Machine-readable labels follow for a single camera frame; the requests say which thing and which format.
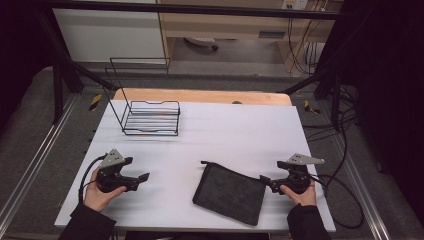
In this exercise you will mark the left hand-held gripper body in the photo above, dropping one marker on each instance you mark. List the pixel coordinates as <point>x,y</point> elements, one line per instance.
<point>111,173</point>

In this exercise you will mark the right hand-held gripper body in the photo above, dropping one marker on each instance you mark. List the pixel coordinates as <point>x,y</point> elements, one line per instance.
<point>296,175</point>

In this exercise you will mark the black mesh zipper pouch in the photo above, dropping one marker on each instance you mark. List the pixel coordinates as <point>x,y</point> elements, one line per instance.
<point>230,195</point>

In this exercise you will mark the person's right hand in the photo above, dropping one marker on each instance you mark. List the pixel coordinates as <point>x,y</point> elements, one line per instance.
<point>301,195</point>

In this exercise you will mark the person's left hand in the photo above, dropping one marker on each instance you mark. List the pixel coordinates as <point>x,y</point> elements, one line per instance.
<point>100,195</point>

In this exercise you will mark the wooden table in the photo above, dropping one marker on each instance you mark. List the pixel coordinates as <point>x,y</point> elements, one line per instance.
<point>203,96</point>

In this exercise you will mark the white cabinet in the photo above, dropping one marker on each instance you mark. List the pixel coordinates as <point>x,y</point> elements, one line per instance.
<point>110,33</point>

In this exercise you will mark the office chair base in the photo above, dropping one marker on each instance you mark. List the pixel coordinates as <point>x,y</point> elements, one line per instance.
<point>202,42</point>

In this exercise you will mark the wooden desk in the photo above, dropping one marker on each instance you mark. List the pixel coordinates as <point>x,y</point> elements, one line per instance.
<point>233,25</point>

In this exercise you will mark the white power strip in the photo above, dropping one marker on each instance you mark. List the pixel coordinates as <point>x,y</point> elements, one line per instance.
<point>295,4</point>

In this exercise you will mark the aluminium rail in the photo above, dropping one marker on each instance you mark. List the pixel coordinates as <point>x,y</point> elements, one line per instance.
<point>361,186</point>
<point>31,160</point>

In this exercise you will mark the black metal frame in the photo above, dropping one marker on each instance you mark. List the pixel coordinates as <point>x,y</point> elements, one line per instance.
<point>83,75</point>

